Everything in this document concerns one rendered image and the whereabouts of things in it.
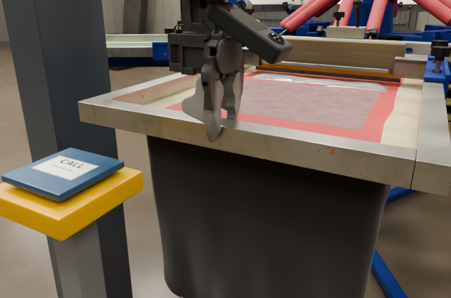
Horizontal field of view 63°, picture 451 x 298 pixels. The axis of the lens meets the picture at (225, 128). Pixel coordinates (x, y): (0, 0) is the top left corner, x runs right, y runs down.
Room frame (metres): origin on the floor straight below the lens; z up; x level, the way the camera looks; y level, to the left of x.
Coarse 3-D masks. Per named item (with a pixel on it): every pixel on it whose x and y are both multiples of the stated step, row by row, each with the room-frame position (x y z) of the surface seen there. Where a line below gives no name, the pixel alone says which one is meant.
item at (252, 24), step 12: (216, 12) 0.50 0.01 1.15; (228, 12) 0.50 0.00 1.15; (240, 12) 0.52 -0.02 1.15; (216, 24) 0.50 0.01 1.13; (228, 24) 0.49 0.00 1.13; (240, 24) 0.48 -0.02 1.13; (252, 24) 0.49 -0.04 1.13; (240, 36) 0.48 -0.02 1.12; (252, 36) 0.47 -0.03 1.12; (264, 36) 0.47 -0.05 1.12; (276, 36) 0.47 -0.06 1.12; (252, 48) 0.47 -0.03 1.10; (264, 48) 0.46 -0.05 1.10; (276, 48) 0.46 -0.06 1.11; (288, 48) 0.48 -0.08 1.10; (276, 60) 0.46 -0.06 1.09
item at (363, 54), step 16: (304, 48) 1.04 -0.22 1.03; (320, 48) 1.02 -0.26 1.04; (336, 48) 1.00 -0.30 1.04; (352, 48) 0.98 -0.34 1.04; (368, 48) 0.97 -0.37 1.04; (384, 48) 0.95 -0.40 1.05; (400, 48) 0.93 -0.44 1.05; (336, 64) 1.00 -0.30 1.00; (352, 64) 0.98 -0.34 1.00; (368, 64) 0.96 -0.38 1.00; (384, 64) 0.95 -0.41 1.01
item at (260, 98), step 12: (252, 72) 1.10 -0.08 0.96; (264, 72) 1.10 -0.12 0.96; (276, 72) 1.10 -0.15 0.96; (288, 72) 1.10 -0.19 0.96; (252, 84) 0.94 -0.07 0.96; (264, 84) 0.94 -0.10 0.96; (276, 84) 0.94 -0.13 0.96; (288, 84) 0.94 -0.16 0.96; (300, 84) 0.94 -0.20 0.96; (252, 96) 0.81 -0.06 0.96; (264, 96) 0.81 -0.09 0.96; (276, 96) 0.81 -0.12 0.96; (288, 96) 0.81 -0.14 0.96; (168, 108) 0.72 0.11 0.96; (180, 108) 0.72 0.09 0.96; (240, 108) 0.71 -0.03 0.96; (252, 108) 0.71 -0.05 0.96; (264, 108) 0.71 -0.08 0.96; (276, 108) 0.71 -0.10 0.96; (240, 120) 0.64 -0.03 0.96; (252, 120) 0.64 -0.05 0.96
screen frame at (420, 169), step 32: (128, 96) 0.70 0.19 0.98; (160, 96) 0.79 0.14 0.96; (128, 128) 0.58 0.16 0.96; (160, 128) 0.55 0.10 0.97; (192, 128) 0.52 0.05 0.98; (224, 128) 0.50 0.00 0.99; (256, 128) 0.49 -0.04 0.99; (288, 128) 0.49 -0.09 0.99; (448, 128) 0.49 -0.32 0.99; (288, 160) 0.45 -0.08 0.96; (320, 160) 0.43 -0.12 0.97; (352, 160) 0.41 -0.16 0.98; (384, 160) 0.40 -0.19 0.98; (416, 160) 0.38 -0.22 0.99; (448, 160) 0.38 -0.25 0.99
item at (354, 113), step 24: (312, 96) 0.81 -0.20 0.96; (336, 96) 0.81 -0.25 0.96; (360, 96) 0.81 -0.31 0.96; (384, 96) 0.81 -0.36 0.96; (264, 120) 0.64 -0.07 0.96; (288, 120) 0.64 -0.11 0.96; (312, 120) 0.64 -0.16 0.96; (336, 120) 0.64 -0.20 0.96; (360, 120) 0.64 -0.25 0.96; (384, 120) 0.64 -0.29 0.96
